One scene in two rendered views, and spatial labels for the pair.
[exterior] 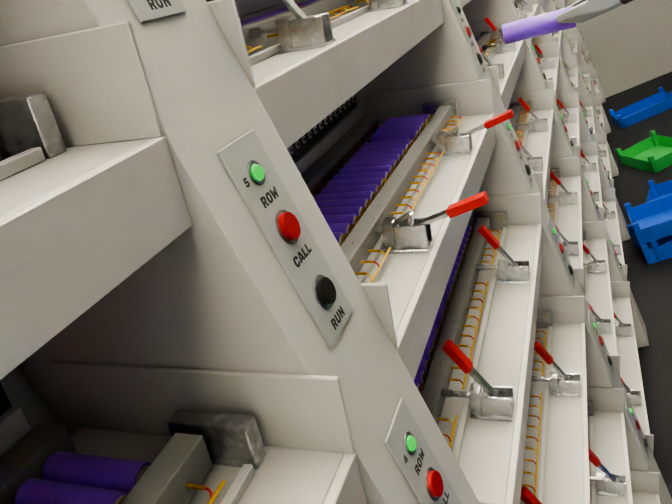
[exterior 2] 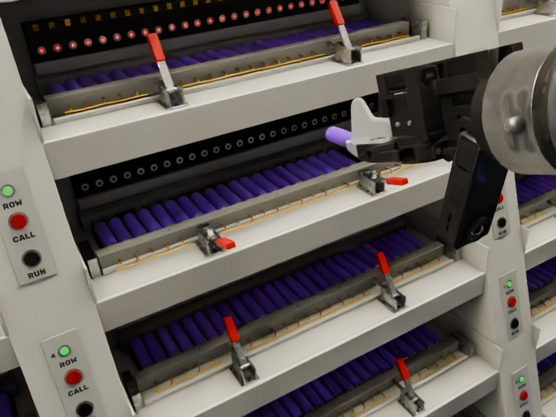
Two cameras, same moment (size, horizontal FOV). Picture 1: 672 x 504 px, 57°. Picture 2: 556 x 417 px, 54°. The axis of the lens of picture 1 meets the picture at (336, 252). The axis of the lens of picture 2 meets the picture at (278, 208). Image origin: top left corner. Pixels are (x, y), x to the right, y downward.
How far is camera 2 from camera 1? 54 cm
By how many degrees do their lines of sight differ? 35
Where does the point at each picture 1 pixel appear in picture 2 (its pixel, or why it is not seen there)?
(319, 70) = (138, 129)
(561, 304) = (485, 345)
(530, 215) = (478, 261)
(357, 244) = (168, 232)
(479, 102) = not seen: hidden behind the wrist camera
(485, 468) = (194, 399)
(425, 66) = not seen: hidden behind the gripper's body
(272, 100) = (63, 149)
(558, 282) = (487, 327)
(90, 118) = not seen: outside the picture
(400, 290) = (155, 272)
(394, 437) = (50, 342)
